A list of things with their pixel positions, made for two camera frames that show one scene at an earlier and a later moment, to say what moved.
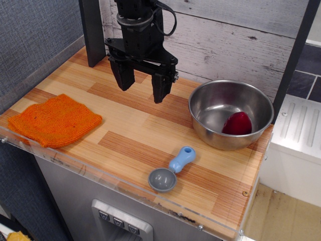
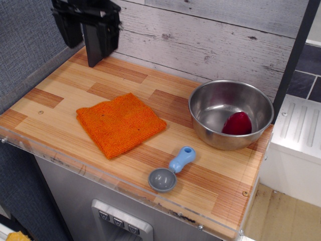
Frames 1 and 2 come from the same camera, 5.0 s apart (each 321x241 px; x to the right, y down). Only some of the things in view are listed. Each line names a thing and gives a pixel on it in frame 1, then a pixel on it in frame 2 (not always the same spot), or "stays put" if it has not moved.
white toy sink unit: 292,164 stays put
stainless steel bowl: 210,103 stays put
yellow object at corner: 17,236 stays put
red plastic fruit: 238,123 stays put
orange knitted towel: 53,121 to 117,125
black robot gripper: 142,44 to 101,17
